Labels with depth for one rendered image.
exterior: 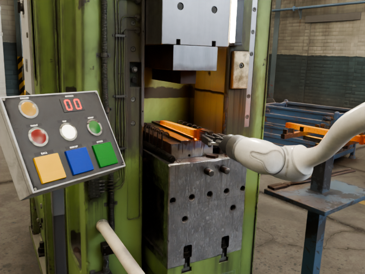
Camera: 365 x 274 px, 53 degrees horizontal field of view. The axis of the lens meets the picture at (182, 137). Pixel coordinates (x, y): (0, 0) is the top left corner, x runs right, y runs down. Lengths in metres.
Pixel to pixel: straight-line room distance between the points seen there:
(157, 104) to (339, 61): 7.95
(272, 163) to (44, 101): 0.71
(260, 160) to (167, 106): 0.93
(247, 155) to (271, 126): 4.22
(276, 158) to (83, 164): 0.58
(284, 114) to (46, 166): 4.47
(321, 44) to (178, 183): 8.65
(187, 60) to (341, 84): 8.26
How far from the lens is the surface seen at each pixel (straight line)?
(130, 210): 1.65
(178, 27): 1.44
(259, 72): 1.86
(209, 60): 1.51
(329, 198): 1.68
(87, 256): 1.68
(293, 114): 5.22
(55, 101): 1.19
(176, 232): 1.55
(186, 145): 1.50
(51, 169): 1.08
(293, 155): 1.25
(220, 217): 1.64
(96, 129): 1.22
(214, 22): 1.52
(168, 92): 1.96
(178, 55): 1.44
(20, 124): 1.10
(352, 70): 9.46
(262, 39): 1.86
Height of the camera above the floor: 1.32
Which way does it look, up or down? 12 degrees down
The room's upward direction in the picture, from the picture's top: 2 degrees clockwise
